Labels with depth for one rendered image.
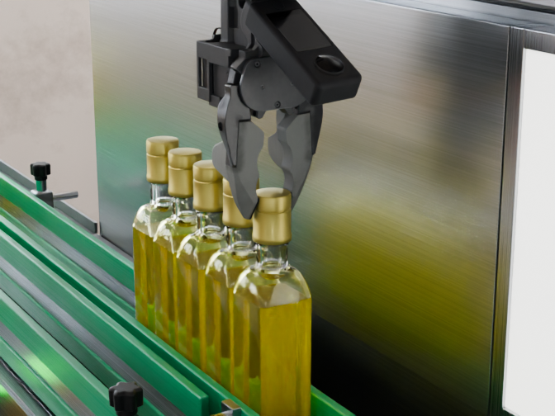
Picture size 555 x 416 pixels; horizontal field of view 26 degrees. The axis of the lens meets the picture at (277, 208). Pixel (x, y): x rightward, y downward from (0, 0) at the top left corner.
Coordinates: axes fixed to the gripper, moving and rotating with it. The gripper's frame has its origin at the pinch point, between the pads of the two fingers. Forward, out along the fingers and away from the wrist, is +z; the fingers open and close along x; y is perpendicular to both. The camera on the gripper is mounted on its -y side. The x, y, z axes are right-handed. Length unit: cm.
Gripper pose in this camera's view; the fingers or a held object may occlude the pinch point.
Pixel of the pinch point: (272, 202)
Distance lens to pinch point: 106.6
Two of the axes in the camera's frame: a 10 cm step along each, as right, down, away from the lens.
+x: -8.5, 1.5, -5.1
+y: -5.3, -2.4, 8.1
